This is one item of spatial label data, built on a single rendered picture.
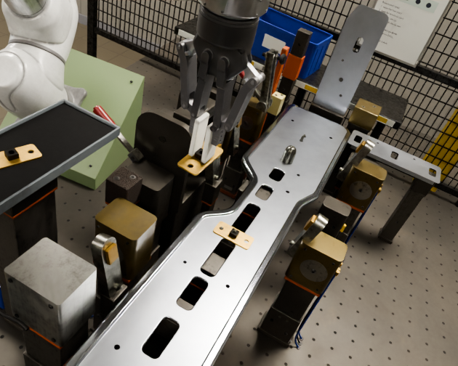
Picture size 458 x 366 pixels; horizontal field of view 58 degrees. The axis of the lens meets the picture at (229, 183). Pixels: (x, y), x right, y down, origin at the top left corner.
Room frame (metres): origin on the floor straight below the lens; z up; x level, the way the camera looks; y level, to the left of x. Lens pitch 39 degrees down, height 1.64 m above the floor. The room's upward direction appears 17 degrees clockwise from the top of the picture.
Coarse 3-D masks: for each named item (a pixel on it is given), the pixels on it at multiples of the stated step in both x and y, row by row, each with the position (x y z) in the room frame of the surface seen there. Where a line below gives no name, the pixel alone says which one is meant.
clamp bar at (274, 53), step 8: (264, 56) 1.11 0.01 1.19; (272, 56) 1.09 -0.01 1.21; (272, 64) 1.08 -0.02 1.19; (280, 64) 1.09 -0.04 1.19; (264, 72) 1.09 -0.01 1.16; (272, 72) 1.11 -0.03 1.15; (264, 80) 1.09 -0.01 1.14; (272, 80) 1.11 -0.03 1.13; (264, 88) 1.08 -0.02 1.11; (272, 88) 1.11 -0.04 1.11; (264, 96) 1.08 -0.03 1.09
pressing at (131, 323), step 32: (288, 128) 1.11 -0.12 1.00; (320, 128) 1.17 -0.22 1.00; (256, 160) 0.90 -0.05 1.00; (320, 160) 0.99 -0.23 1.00; (256, 192) 0.77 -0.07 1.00; (320, 192) 0.85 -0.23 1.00; (192, 224) 0.61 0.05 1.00; (256, 224) 0.66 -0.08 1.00; (288, 224) 0.70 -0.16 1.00; (160, 256) 0.50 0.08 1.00; (192, 256) 0.53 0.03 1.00; (256, 256) 0.57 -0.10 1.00; (160, 288) 0.44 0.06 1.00; (224, 288) 0.48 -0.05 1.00; (128, 320) 0.36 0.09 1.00; (160, 320) 0.38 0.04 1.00; (192, 320) 0.39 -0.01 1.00; (224, 320) 0.41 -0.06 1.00; (96, 352) 0.30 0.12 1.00; (128, 352) 0.31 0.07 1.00; (192, 352) 0.34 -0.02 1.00
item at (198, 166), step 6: (198, 150) 0.54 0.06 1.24; (216, 150) 0.56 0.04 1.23; (222, 150) 0.57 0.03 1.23; (186, 156) 0.53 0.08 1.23; (192, 156) 0.53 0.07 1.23; (198, 156) 0.53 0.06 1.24; (216, 156) 0.55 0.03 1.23; (180, 162) 0.51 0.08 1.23; (186, 162) 0.51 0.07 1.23; (192, 162) 0.52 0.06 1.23; (198, 162) 0.52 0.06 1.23; (210, 162) 0.53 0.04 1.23; (186, 168) 0.50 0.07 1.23; (192, 168) 0.50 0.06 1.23; (198, 168) 0.51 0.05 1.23
